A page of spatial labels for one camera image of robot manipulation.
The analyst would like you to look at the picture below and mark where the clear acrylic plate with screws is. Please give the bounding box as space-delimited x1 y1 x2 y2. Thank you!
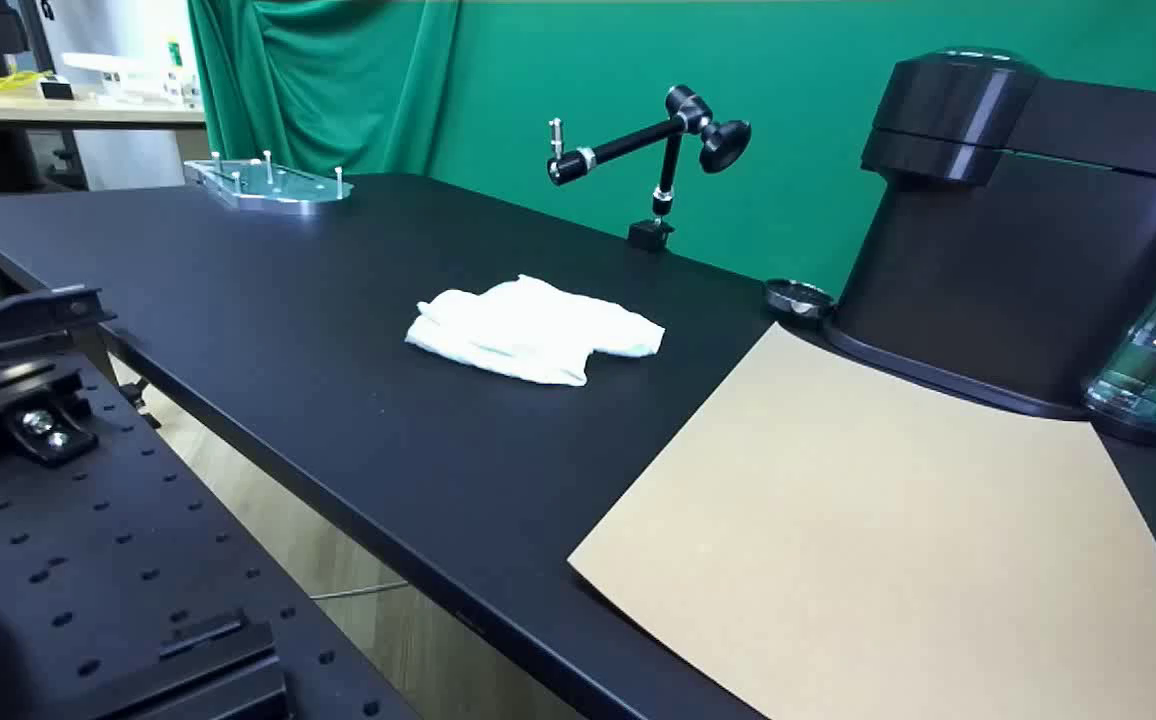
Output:
184 150 357 212

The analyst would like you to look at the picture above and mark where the green fabric backdrop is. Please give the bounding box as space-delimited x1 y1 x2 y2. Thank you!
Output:
184 0 1156 431

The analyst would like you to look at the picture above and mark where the wooden desk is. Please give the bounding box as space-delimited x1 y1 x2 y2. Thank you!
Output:
0 90 212 206

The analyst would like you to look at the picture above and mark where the small black round knob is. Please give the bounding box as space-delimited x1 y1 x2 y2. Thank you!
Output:
764 275 836 330

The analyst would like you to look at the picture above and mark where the black perforated breadboard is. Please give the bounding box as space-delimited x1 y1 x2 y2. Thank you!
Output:
0 353 421 720

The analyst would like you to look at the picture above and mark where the tan cardboard sheet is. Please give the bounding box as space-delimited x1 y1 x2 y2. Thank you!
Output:
563 320 1156 720

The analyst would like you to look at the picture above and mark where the white box on desk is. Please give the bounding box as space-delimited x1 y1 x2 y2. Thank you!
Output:
48 0 208 114

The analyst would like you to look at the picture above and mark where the large black machine housing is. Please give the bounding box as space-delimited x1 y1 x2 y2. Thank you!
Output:
818 48 1156 424

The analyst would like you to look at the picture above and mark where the white patterned cloth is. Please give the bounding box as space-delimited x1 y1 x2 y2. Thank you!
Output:
398 272 672 394

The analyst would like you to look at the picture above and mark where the black metal clamp bracket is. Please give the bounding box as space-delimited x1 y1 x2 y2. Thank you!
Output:
0 282 119 470

